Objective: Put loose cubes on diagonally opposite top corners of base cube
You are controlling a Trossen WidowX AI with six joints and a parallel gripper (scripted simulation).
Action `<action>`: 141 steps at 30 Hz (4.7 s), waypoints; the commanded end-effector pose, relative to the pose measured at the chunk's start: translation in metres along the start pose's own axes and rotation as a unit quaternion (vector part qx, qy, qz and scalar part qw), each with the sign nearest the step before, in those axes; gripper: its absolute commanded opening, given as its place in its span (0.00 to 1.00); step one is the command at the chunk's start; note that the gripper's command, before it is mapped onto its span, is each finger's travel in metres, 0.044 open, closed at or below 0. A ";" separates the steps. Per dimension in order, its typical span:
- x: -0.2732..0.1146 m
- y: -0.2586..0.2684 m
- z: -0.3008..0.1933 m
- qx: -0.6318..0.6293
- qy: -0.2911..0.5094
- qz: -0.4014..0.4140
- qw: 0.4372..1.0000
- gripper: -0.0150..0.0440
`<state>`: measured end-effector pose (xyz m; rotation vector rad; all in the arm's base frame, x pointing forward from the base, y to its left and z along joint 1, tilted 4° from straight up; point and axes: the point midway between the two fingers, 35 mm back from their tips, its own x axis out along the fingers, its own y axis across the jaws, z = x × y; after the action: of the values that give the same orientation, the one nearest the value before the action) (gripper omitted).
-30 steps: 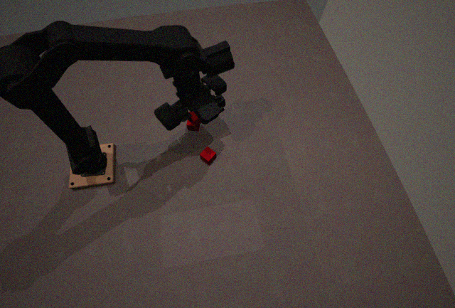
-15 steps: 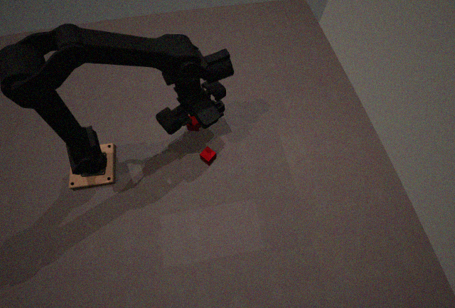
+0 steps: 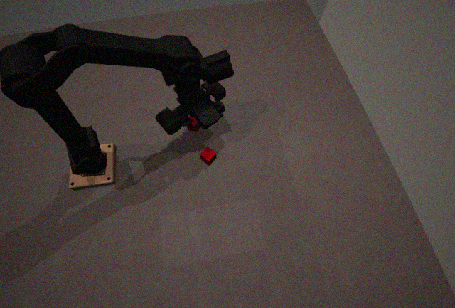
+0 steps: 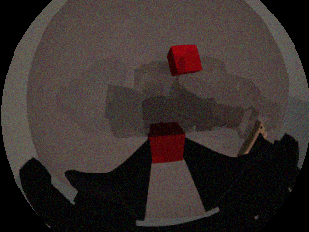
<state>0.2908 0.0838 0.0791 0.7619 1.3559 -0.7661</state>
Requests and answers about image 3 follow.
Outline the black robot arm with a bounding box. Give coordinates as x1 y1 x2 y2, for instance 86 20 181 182
0 23 234 177

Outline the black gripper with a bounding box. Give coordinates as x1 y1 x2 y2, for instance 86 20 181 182
156 81 226 135

